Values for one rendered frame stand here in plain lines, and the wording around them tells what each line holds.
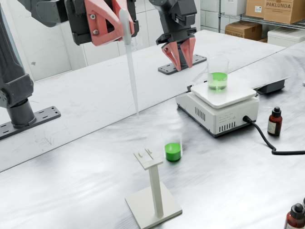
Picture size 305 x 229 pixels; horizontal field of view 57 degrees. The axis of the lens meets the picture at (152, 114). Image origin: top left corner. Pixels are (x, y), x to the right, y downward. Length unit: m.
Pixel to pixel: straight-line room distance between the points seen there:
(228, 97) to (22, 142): 0.54
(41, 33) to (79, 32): 3.06
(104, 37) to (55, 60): 3.21
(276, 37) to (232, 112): 2.45
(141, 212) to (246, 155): 0.26
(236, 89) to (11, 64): 0.56
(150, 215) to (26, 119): 0.49
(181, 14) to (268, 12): 2.42
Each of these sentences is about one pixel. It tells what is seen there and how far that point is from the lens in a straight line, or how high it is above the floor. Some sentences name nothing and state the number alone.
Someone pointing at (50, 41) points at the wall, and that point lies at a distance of 3.54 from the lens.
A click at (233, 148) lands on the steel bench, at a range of 0.66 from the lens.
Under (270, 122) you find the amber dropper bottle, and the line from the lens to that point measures 0.70.
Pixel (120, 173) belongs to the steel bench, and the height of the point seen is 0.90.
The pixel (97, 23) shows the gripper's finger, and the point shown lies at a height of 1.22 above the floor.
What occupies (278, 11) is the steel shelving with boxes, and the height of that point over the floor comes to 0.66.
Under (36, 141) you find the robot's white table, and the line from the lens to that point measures 0.80.
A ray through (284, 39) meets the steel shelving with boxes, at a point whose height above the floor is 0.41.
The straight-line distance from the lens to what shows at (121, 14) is 0.35.
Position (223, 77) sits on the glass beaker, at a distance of 0.69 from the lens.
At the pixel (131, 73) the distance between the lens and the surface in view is 0.38.
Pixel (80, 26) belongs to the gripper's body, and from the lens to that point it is 0.44.
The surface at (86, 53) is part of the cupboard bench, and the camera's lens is 3.07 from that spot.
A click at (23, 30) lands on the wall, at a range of 3.45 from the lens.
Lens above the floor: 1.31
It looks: 31 degrees down
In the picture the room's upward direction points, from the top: 7 degrees counter-clockwise
